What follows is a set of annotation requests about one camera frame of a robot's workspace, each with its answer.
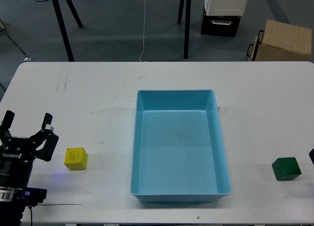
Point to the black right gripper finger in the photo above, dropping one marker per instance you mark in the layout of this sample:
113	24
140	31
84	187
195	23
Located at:
311	155

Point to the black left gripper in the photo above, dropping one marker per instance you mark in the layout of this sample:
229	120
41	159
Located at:
17	153

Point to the green block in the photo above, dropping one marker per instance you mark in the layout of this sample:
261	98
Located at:
286	168

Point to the yellow block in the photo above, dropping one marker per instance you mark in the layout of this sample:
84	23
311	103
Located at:
76	159

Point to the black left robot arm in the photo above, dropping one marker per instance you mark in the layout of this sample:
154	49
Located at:
11	209

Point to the light blue plastic box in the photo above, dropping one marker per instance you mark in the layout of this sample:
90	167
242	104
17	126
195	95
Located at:
178	149

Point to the grey metal stand leg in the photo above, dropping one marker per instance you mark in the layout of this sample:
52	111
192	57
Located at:
2	28

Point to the black drawer cabinet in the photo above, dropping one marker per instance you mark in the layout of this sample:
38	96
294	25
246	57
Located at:
226	26

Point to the white plastic crate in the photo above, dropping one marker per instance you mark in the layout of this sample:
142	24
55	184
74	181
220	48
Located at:
225	7

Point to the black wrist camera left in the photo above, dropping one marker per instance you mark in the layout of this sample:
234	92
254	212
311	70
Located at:
31	196

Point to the thin black cable tie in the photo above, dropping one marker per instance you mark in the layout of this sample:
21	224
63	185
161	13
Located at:
58	204

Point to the wooden box with handles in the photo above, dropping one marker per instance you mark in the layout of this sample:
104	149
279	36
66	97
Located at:
281	42

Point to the black right table leg frame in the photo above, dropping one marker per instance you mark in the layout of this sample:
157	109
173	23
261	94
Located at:
185	5

